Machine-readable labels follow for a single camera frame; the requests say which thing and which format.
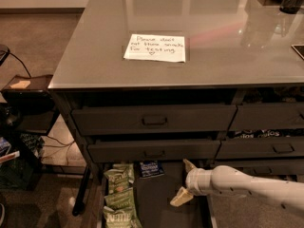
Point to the bottom right drawer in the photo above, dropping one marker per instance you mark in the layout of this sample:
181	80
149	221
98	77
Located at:
266	167

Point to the dark tablet on counter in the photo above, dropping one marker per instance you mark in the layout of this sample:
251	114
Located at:
299	49

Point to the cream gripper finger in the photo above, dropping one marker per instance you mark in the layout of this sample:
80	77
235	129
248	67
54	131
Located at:
182	196
188	165

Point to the middle left drawer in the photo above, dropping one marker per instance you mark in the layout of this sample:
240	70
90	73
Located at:
138	151

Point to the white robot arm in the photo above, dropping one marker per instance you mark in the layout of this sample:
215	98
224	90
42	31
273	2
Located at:
228	181

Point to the open bottom left drawer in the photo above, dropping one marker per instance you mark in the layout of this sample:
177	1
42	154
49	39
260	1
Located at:
153	196

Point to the blue chip bag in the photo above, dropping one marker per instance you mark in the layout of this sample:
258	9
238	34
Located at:
150	169

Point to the green chip bag middle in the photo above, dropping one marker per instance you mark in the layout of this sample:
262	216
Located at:
120	200

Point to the top right drawer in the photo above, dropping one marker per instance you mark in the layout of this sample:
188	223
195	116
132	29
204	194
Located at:
268	116

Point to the green Kettle chip bag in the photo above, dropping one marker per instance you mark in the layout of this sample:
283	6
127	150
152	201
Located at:
121	218

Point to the top left drawer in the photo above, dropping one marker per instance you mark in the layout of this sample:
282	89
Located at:
146	119

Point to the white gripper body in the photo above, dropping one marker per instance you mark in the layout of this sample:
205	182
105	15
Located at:
192	181

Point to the middle right drawer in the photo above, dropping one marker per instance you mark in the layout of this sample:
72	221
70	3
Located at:
261	148

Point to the white handwritten paper note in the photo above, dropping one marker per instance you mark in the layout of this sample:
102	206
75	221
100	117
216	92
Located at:
156	48

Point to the dark side tray table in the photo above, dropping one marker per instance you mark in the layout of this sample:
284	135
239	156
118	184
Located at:
30	98

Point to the grey cabinet counter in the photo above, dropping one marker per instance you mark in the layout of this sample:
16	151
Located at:
211	89

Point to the dark storage crate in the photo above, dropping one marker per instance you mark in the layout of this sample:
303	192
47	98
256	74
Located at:
23	172

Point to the dark snack bags in drawer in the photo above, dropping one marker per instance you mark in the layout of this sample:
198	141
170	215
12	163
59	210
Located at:
266	133

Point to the green chip bag top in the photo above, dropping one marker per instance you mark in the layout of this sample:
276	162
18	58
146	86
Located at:
120	177

